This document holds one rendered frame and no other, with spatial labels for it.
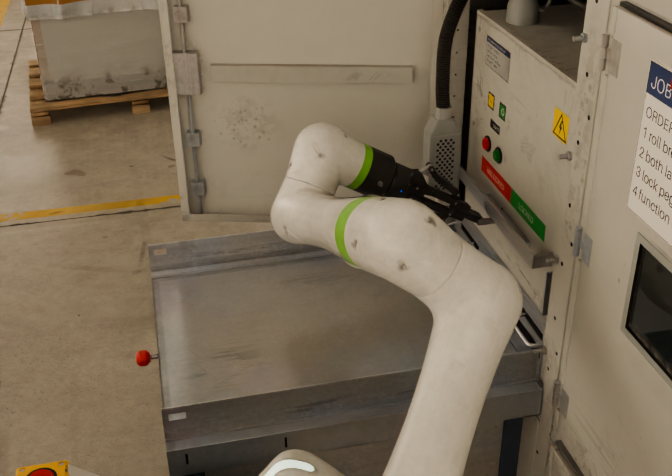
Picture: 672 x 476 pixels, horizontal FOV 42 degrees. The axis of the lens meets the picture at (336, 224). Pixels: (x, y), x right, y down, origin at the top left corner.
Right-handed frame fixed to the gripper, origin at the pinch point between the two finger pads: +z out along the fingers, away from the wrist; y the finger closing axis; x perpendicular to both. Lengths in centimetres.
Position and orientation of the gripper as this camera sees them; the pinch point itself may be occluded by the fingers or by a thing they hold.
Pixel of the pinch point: (466, 212)
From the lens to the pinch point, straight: 183.7
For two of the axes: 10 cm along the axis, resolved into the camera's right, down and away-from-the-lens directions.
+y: -4.8, 8.2, 3.3
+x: 2.2, 4.7, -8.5
